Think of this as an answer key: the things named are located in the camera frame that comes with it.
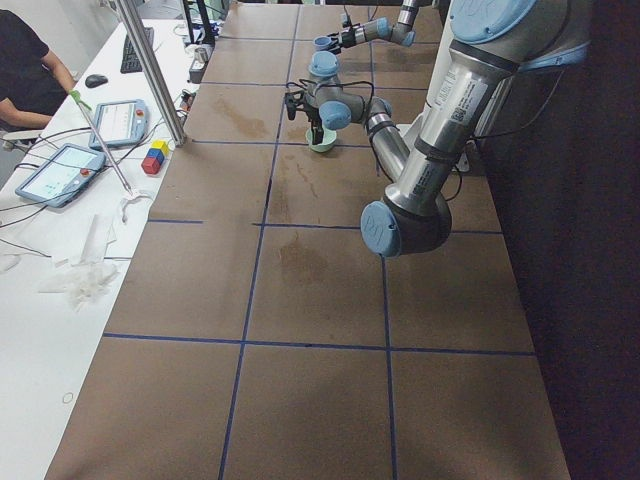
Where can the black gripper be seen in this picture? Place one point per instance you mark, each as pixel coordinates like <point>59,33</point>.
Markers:
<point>348,37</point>
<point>313,114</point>

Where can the blue-grey plastic cup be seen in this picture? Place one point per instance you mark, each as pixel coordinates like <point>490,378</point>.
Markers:
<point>323,43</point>

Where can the light green ceramic bowl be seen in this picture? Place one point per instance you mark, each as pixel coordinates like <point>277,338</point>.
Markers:
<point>320,140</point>

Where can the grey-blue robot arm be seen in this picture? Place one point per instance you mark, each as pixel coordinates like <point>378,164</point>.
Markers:
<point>401,32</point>
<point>483,44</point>

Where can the steel tumbler cup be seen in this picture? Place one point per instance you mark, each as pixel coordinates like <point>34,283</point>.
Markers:
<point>202,53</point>

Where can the yellow block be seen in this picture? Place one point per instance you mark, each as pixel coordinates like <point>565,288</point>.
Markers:
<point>161,145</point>

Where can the blue block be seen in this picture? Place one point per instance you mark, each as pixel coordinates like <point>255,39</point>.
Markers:
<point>158,153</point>

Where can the red block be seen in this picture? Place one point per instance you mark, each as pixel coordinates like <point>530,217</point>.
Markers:
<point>150,166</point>

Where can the black keyboard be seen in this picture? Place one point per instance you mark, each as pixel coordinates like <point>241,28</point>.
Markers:
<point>130,62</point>

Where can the far blue teach pendant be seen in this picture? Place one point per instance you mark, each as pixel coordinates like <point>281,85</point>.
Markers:
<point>122,123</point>

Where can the blue teach pendant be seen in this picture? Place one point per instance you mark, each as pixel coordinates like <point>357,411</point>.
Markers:
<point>63,176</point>
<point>122,123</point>

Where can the black computer mouse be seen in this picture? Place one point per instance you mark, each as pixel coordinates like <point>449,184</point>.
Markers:
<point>95,80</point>

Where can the near blue teach pendant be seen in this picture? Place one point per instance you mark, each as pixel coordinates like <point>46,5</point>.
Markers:
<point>63,176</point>

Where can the seated man black shirt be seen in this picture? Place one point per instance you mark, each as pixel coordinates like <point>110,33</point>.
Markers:
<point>34,81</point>

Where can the crumpled white tissues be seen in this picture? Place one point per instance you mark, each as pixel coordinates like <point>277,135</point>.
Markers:
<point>81,284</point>

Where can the aluminium frame post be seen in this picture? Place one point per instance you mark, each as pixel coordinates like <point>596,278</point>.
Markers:
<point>165,64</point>

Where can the green-handled reacher grabber stick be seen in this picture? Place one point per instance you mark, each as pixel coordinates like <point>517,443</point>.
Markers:
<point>131,195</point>

